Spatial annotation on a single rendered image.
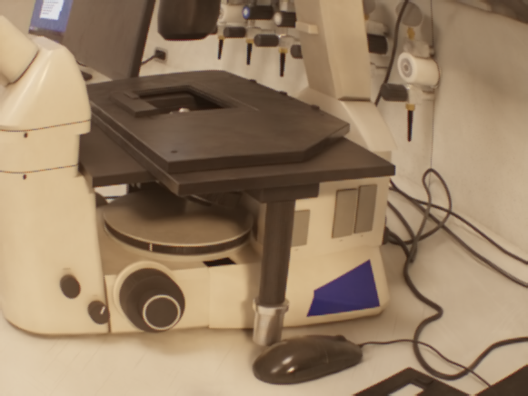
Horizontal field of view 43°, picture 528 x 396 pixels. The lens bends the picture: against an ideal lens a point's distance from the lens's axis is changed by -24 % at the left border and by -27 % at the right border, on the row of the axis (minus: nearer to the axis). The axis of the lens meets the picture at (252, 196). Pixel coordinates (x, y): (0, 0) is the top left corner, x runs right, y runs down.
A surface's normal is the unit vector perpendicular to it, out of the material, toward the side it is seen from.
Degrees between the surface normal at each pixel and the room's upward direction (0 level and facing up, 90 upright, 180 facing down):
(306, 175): 90
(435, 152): 90
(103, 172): 0
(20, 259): 91
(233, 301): 90
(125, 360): 0
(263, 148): 0
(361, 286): 48
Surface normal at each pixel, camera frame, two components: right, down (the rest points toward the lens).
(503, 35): -0.88, 0.09
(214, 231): 0.07, -0.95
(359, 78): 0.46, 0.31
